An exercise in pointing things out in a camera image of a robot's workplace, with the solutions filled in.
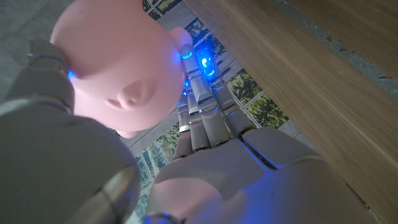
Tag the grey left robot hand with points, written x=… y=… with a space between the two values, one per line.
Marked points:
x=248 y=180

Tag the pink plastic piggy bank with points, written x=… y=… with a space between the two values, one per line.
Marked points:
x=118 y=62

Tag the printed window backdrop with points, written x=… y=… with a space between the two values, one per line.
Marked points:
x=161 y=149

